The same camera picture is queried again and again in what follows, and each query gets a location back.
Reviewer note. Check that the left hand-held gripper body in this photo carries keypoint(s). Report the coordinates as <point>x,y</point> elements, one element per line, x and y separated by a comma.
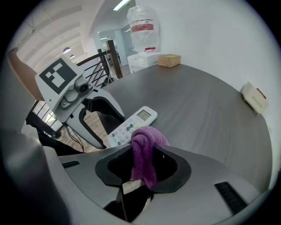
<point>57,88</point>

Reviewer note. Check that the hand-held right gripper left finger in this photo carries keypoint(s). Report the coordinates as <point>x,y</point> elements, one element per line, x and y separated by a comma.
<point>83,175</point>

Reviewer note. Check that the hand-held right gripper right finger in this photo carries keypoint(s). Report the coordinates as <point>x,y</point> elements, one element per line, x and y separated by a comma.
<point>208,175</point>

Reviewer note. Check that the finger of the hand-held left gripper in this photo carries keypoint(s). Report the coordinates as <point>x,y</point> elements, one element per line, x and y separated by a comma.
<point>85,131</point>
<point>109,103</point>

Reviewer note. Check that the white remote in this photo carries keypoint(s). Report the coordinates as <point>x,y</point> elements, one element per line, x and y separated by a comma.
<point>136,123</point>

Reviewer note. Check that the purple cleaning cloth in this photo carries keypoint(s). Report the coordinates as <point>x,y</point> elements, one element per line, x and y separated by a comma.
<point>143,151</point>

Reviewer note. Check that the person's black trousers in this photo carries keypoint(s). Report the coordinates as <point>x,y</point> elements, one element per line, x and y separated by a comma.
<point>57,145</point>

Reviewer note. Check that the round ceiling lamp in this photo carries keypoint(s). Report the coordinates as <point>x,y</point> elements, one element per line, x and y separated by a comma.
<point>67,50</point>
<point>72,56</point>

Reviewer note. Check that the person's white shirt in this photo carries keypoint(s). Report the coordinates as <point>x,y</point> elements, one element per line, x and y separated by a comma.
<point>15,105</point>

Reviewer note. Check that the white cardboard box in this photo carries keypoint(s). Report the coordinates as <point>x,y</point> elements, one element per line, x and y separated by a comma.
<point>142,62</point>

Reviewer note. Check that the wooden box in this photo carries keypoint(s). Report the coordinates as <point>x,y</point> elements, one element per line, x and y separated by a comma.
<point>169,60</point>

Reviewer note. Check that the plastic-wrapped water jug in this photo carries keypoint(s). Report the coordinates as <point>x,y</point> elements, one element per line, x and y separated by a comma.
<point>143,28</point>

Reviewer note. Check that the cream plastic box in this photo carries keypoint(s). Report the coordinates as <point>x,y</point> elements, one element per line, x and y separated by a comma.
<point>254,99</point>

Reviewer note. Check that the fluorescent ceiling light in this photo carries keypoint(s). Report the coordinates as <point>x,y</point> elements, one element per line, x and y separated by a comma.
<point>121,4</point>

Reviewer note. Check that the left hand-held gripper camera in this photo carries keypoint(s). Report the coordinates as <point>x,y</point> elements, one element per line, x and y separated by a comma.
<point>83,87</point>

